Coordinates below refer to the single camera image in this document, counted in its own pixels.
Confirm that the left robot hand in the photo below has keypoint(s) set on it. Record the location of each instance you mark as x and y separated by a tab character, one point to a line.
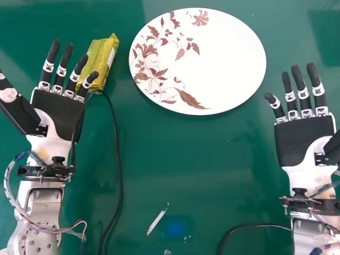
55	111

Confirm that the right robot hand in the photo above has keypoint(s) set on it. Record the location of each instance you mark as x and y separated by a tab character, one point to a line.
300	138

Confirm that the yellow-green biscuit packet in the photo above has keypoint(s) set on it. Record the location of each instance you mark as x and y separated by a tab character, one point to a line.
102	58

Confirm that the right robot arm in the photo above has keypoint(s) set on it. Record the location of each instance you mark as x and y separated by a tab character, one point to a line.
305	233

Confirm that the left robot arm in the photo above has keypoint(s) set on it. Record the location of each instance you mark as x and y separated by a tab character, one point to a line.
40	204

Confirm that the white plate brown leaf pattern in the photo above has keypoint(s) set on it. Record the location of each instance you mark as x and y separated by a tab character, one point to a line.
212	66

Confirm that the white tape scrap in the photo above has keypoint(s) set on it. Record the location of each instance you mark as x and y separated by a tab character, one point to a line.
156	221

